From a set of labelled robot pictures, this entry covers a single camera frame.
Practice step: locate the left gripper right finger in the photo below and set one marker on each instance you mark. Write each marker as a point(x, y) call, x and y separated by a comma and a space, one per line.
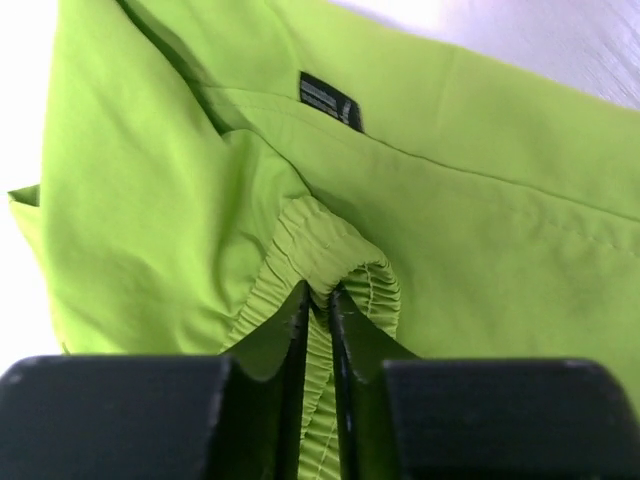
point(403, 417)

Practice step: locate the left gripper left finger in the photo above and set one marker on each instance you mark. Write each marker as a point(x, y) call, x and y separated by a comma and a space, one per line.
point(236, 415)

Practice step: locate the lime green shorts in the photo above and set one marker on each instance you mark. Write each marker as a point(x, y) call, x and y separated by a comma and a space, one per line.
point(202, 157)

